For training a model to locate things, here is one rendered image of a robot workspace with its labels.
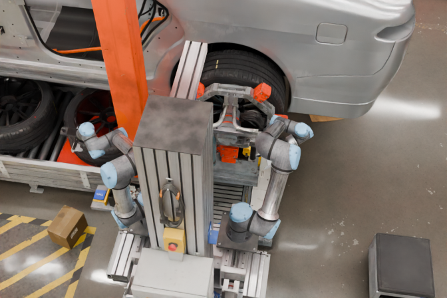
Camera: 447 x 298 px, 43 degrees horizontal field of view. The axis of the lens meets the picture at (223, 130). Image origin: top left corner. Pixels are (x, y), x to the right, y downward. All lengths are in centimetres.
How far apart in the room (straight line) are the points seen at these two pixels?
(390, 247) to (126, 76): 200
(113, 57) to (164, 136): 97
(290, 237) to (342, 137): 103
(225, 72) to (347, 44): 73
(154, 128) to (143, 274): 83
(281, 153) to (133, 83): 86
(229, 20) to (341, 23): 63
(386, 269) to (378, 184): 93
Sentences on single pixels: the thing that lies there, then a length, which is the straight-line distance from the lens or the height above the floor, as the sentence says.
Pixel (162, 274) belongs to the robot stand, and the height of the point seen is 123.
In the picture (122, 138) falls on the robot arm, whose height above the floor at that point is 131.
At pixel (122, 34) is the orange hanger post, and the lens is 280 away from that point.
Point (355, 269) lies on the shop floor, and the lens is 411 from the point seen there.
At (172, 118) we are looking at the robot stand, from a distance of 209.
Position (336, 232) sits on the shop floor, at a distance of 421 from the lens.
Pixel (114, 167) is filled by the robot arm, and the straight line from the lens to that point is 268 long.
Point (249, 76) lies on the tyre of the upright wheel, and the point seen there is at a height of 117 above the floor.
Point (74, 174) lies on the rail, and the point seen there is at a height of 33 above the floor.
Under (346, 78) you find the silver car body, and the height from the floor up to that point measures 113.
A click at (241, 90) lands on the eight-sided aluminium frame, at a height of 110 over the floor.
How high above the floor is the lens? 364
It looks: 52 degrees down
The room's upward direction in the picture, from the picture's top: 1 degrees clockwise
